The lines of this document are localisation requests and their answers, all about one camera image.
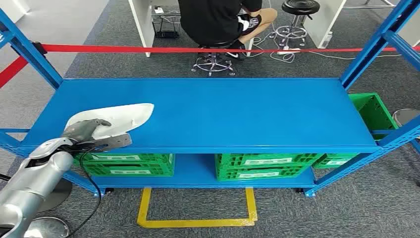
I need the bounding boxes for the white curved plastic part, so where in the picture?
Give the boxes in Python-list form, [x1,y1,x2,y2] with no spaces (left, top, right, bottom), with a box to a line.
[64,103,155,140]

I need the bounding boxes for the blue metal shelf rack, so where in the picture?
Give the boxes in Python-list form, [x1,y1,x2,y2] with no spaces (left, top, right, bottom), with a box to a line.
[0,0,420,198]

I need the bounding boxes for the green plastic crate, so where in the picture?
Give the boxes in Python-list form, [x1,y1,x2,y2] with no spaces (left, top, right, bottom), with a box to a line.
[312,153,359,170]
[214,153,324,169]
[72,153,175,168]
[80,163,175,178]
[348,93,399,141]
[216,166,311,182]

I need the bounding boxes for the chrome-base stool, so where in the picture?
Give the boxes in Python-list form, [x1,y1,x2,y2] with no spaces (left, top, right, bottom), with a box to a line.
[191,41,237,77]

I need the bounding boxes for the red barrier tape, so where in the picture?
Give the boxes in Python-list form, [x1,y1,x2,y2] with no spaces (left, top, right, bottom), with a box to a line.
[0,56,29,89]
[42,44,420,54]

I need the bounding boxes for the white desk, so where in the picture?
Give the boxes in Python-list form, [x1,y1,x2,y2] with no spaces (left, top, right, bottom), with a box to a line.
[128,0,255,58]
[305,0,349,49]

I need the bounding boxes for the black round stool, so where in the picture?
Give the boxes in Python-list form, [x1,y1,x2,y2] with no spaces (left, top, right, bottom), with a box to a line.
[274,0,320,47]

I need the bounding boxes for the black wire basket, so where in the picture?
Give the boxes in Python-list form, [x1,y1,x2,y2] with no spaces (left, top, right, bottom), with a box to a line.
[152,5,181,39]

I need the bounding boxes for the white cable tangle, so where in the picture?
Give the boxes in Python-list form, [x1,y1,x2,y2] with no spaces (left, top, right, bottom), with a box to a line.
[251,19,298,63]

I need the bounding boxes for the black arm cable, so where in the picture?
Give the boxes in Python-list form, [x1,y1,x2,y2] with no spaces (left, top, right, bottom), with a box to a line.
[64,144,109,238]

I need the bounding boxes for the long white cable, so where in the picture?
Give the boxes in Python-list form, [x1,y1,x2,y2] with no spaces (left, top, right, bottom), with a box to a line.
[300,50,404,61]

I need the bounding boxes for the chrome round base ring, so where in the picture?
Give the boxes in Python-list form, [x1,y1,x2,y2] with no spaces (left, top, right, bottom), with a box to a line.
[392,109,420,128]

